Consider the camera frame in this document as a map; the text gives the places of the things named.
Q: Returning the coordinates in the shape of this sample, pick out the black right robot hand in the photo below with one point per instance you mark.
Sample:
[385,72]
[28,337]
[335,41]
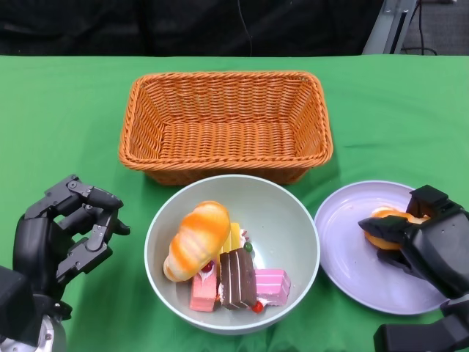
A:
[439,249]

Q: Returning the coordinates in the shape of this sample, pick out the pale green bowl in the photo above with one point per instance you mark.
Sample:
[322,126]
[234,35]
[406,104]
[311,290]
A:
[278,220]

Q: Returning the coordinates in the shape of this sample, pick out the green tablecloth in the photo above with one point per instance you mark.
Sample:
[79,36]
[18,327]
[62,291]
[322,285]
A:
[73,110]

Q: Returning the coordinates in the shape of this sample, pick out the grey metal frame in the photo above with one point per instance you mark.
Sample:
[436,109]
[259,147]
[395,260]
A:
[384,29]

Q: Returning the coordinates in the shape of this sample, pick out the chocolate layered cake slice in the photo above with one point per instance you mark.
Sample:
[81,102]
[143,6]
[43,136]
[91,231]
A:
[238,278]

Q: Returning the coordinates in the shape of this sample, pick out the orange wicker basket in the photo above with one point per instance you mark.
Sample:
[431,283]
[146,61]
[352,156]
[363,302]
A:
[227,146]

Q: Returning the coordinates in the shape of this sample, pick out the orange striped bread roll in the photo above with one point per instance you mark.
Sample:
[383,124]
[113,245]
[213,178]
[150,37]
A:
[198,238]
[384,212]

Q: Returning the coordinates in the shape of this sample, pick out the bright pink layered cake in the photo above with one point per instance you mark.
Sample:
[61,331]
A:
[273,286]

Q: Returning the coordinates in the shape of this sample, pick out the lavender plate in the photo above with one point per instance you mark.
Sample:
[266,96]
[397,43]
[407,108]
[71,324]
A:
[340,234]

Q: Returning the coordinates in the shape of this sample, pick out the black cloth backdrop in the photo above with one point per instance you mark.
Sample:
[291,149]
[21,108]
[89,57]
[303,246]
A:
[110,25]

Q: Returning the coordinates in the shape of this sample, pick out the yellow cake slice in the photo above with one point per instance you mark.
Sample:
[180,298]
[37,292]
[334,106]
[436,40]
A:
[233,238]

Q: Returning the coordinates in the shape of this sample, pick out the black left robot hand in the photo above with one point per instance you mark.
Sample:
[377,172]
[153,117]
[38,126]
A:
[36,242]

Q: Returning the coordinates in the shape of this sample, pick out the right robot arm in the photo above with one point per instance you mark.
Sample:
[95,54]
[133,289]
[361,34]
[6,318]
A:
[421,337]

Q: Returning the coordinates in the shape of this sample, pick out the salmon pink cake slice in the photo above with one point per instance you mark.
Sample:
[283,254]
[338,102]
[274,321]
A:
[203,291]

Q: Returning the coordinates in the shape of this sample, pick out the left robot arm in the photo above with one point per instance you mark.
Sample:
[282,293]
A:
[14,300]

